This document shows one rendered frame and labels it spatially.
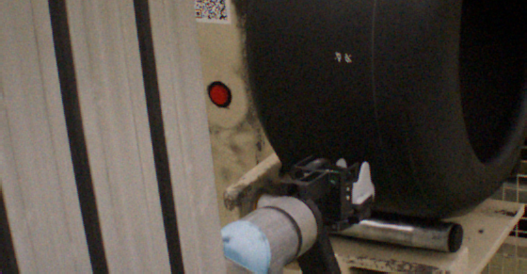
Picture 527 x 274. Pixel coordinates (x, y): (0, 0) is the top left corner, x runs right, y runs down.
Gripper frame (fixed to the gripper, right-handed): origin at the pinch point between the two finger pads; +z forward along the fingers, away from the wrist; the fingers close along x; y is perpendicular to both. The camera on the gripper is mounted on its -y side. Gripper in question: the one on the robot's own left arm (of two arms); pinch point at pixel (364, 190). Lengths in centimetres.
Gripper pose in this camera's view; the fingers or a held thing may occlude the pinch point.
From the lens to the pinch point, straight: 160.8
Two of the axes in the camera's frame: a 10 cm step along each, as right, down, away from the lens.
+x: -8.6, -1.1, 5.0
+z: 5.1, -2.5, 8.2
